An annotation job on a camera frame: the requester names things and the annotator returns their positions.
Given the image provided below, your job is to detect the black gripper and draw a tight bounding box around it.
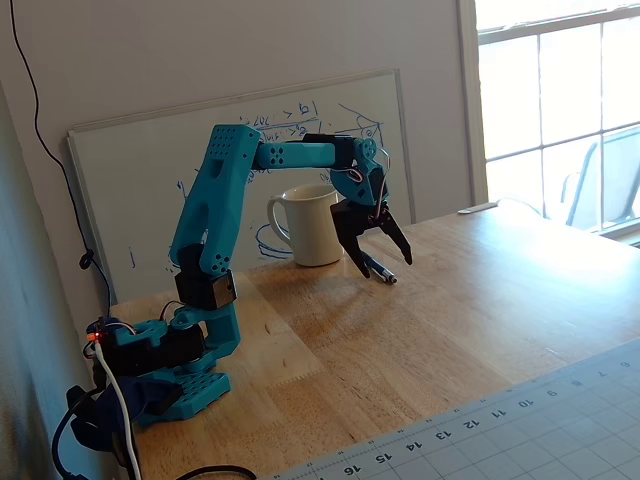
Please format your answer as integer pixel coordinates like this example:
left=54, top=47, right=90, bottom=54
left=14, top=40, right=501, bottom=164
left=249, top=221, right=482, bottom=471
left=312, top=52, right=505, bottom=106
left=330, top=197, right=414, bottom=280

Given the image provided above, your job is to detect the dark blue pen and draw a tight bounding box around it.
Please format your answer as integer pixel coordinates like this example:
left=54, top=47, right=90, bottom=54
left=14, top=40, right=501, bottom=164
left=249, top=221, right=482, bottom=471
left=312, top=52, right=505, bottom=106
left=360, top=252, right=399, bottom=285

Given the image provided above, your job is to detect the white ceramic mug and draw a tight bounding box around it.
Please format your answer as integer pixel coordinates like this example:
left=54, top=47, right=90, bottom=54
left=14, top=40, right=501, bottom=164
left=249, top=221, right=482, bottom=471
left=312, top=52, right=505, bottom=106
left=266, top=183, right=346, bottom=268

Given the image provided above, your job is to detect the white whiteboard with scribbles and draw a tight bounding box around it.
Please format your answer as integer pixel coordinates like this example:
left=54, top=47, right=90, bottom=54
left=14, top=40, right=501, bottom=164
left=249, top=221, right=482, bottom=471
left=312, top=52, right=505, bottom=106
left=67, top=68, right=416, bottom=306

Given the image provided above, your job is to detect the grey gridded cutting mat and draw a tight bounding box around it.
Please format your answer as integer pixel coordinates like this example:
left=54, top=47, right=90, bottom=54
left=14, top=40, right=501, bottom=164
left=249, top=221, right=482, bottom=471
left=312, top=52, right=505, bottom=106
left=269, top=339, right=640, bottom=480

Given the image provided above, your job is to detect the outdoor patio chair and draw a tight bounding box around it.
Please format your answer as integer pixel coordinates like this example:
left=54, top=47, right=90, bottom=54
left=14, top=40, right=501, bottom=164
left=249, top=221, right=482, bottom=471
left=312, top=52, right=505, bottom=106
left=559, top=124, right=640, bottom=234

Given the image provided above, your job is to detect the white framed window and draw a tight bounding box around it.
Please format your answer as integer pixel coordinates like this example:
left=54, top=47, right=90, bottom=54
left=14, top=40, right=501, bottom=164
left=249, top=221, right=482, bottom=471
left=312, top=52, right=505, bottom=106
left=457, top=0, right=640, bottom=246

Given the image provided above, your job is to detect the blue and black clamp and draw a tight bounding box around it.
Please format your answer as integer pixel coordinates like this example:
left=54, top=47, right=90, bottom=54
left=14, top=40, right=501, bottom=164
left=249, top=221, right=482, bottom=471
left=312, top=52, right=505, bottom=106
left=67, top=377, right=184, bottom=454

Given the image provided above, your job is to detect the white usb cable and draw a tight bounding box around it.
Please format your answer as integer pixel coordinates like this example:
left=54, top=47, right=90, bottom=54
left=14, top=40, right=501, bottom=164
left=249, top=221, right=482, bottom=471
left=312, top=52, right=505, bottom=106
left=94, top=344, right=144, bottom=480

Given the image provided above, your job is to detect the black cable on wall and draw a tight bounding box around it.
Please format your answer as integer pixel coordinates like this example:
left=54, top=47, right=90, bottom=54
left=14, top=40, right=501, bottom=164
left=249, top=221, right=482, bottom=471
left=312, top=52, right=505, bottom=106
left=9, top=0, right=114, bottom=306

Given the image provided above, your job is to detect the thin black cable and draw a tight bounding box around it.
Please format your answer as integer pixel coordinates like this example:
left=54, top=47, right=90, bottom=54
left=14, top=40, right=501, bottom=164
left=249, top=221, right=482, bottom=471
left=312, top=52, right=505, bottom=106
left=52, top=384, right=257, bottom=480

